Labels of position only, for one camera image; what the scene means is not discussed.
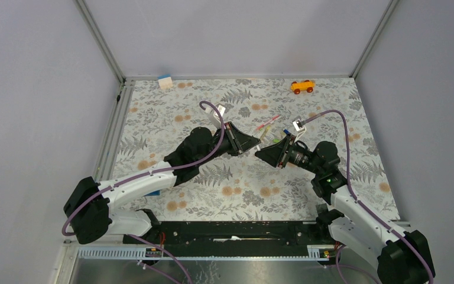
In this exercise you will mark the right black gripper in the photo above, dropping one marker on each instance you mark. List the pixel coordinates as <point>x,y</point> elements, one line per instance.
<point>273,154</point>

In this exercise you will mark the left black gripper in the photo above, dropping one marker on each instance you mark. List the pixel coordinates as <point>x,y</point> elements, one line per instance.
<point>239,141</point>

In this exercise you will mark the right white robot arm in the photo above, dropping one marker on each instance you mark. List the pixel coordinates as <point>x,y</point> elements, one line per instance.
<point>399,256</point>

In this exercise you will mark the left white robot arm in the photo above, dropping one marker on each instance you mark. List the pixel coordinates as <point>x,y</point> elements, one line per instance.
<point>93,210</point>

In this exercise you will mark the olive yellow marker pen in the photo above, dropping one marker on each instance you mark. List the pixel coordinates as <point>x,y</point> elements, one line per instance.
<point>264,133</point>

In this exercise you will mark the pink marker pen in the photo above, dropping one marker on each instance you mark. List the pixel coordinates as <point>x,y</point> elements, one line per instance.
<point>273,119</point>

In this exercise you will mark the orange toy car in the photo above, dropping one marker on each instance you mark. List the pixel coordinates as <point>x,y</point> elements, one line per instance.
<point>304,86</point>

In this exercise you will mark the floral patterned table mat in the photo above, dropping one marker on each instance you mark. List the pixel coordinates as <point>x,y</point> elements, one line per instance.
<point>244,188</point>

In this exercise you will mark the white block with blue top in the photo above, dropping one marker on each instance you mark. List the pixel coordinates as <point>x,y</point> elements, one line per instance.
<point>165,82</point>

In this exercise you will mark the blue white toy brick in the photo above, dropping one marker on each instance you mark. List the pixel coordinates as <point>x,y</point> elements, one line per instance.
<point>155,193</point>

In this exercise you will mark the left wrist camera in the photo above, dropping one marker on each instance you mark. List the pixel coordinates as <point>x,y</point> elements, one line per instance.
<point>215,115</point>

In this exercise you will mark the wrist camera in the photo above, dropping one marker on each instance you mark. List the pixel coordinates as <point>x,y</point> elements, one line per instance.
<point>299,127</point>
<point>215,115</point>

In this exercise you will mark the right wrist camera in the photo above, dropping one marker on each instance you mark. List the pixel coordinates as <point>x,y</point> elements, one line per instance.
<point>299,127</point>

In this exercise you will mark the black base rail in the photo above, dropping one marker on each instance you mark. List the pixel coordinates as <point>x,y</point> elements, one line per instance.
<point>242,238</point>

